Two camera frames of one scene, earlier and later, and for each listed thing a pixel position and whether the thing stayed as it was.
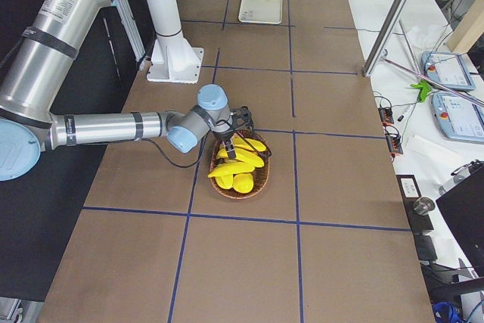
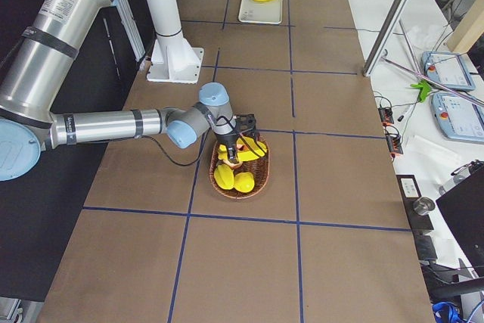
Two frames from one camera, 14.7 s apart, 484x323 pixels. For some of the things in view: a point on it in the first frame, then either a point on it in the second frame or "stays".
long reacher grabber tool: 460,93 stays
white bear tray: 260,9 stays
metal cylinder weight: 423,206 stays
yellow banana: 231,169 to 242,156
